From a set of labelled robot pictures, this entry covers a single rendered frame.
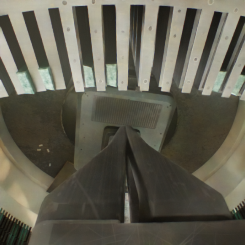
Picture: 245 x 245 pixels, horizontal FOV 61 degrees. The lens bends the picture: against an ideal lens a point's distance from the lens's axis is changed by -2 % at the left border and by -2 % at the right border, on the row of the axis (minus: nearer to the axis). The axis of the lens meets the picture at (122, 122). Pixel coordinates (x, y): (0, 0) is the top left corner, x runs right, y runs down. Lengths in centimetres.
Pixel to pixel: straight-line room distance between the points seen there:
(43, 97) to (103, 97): 54
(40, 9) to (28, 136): 155
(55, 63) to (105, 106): 90
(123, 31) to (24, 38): 9
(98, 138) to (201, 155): 94
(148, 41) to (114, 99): 90
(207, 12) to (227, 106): 144
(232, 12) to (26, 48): 19
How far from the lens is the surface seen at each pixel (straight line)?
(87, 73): 22
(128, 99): 110
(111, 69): 22
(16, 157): 180
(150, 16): 20
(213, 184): 185
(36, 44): 24
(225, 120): 170
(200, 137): 173
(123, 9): 20
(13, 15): 23
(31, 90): 24
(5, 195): 156
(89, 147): 129
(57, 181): 187
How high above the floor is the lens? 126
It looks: 55 degrees down
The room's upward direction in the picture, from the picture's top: 179 degrees clockwise
